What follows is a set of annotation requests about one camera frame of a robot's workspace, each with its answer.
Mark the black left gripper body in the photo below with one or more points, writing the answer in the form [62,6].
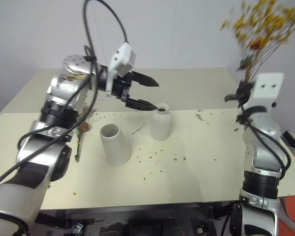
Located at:
[120,86]

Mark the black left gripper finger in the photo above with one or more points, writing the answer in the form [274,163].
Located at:
[140,104]
[145,79]

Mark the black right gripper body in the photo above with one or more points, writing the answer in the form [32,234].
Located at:
[244,92]

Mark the yellow dried flower bouquet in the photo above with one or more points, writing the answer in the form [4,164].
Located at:
[263,27]

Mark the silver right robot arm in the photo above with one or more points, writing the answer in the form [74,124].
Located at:
[263,152]

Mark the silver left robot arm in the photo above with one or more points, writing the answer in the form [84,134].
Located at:
[34,157]

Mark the purple dried flower bouquet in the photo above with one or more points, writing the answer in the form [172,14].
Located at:
[82,127]

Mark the thin dark twig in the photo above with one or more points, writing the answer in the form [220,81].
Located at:
[138,129]

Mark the white narrow-neck vase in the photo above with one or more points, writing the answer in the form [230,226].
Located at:
[160,123]

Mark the white wide-mouth vase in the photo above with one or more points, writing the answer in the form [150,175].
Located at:
[115,145]

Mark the black flat object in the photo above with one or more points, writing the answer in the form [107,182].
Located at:
[293,138]

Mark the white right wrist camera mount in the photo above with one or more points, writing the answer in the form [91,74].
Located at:
[265,89]

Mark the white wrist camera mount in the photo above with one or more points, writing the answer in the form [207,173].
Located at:
[121,59]
[265,89]

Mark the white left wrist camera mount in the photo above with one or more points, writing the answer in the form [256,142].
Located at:
[121,59]

